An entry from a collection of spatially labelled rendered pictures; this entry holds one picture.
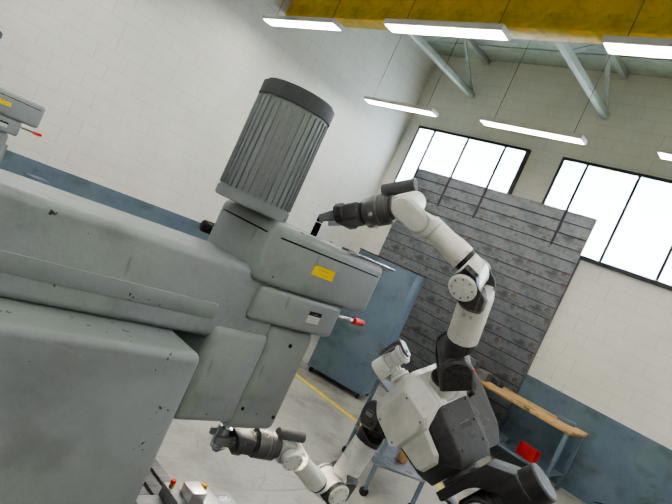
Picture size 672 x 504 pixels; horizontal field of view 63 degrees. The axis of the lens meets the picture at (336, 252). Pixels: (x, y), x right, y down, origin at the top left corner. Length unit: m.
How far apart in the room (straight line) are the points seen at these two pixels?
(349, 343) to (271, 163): 6.50
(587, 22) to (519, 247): 4.33
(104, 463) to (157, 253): 0.44
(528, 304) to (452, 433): 7.68
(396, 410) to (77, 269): 1.01
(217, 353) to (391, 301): 6.27
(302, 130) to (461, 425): 0.96
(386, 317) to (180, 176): 3.79
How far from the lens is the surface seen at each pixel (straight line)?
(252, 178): 1.37
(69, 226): 1.15
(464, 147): 10.76
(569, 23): 6.42
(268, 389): 1.62
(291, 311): 1.51
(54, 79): 8.00
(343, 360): 7.81
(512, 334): 9.32
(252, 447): 1.76
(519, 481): 1.72
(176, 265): 1.27
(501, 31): 5.78
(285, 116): 1.38
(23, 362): 1.10
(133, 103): 8.35
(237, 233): 1.47
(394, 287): 7.60
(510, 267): 9.56
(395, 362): 1.81
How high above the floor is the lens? 1.92
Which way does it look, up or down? 2 degrees down
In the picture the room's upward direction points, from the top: 25 degrees clockwise
